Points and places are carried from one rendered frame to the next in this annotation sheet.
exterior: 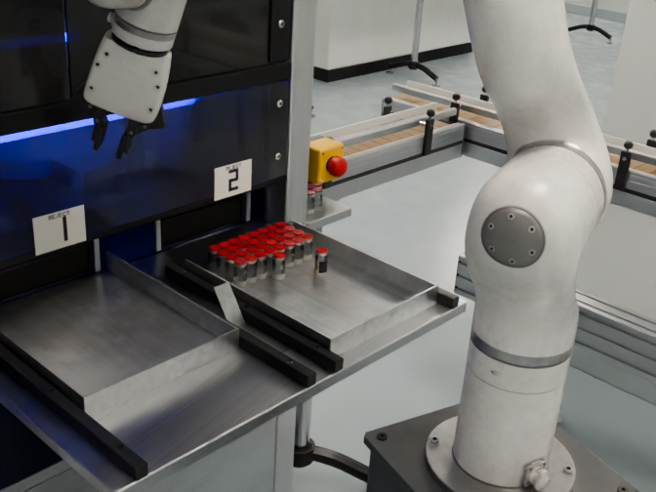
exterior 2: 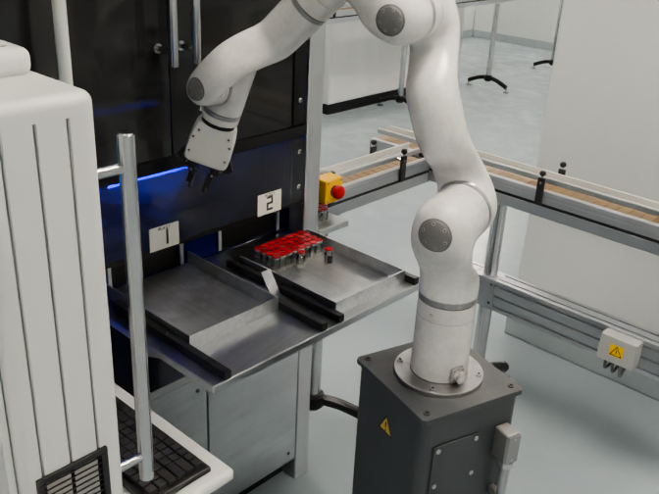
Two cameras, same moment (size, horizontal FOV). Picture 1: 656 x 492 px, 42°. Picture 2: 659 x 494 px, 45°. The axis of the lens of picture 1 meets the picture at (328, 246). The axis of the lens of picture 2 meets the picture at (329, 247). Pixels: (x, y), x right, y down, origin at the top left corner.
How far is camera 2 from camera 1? 0.60 m
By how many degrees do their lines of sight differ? 1
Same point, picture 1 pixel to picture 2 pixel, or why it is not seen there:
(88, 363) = (185, 319)
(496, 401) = (432, 331)
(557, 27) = (458, 121)
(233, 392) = (277, 334)
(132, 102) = (213, 158)
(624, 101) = (551, 137)
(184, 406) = (247, 342)
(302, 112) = (314, 157)
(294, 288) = (311, 273)
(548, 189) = (453, 209)
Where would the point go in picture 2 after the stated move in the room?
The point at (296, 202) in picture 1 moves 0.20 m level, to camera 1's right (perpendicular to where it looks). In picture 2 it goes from (310, 217) to (380, 221)
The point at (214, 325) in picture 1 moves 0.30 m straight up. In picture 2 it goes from (262, 296) to (263, 176)
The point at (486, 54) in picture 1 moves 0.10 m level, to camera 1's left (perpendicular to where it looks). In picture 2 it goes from (420, 135) to (366, 132)
